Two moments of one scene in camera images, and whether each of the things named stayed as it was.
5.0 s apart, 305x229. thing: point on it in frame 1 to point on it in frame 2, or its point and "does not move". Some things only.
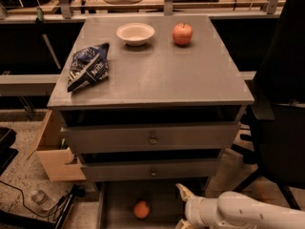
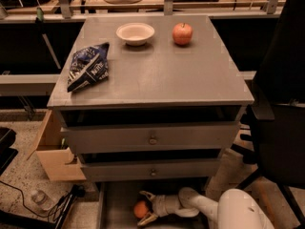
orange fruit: x=141 y=209 does not move
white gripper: x=194 y=209 to x=161 y=205
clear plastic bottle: x=42 y=199 does not move
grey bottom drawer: x=144 y=203 does not move
